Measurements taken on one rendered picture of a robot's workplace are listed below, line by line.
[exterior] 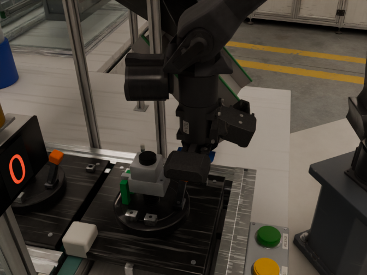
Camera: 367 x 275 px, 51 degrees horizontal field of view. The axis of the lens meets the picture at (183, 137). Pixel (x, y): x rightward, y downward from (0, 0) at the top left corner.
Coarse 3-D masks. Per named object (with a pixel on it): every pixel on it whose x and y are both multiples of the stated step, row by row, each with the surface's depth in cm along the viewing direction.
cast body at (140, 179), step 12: (144, 156) 64; (156, 156) 65; (132, 168) 63; (144, 168) 63; (156, 168) 63; (132, 180) 65; (144, 180) 64; (156, 180) 64; (168, 180) 67; (144, 192) 66; (156, 192) 65
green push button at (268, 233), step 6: (264, 228) 66; (270, 228) 66; (258, 234) 66; (264, 234) 65; (270, 234) 65; (276, 234) 65; (258, 240) 65; (264, 240) 64; (270, 240) 64; (276, 240) 64; (270, 246) 64
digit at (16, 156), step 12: (12, 144) 43; (24, 144) 45; (0, 156) 41; (12, 156) 43; (24, 156) 46; (0, 168) 42; (12, 168) 44; (24, 168) 46; (12, 180) 44; (24, 180) 46; (12, 192) 44
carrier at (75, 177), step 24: (48, 168) 78; (72, 168) 81; (96, 168) 81; (24, 192) 72; (48, 192) 72; (72, 192) 75; (24, 216) 70; (48, 216) 70; (72, 216) 70; (24, 240) 66; (48, 240) 65
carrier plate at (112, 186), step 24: (120, 168) 81; (192, 192) 75; (216, 192) 74; (96, 216) 70; (192, 216) 69; (216, 216) 69; (96, 240) 65; (120, 240) 65; (144, 240) 65; (168, 240) 65; (192, 240) 65; (120, 264) 63; (144, 264) 61; (168, 264) 61; (192, 264) 61
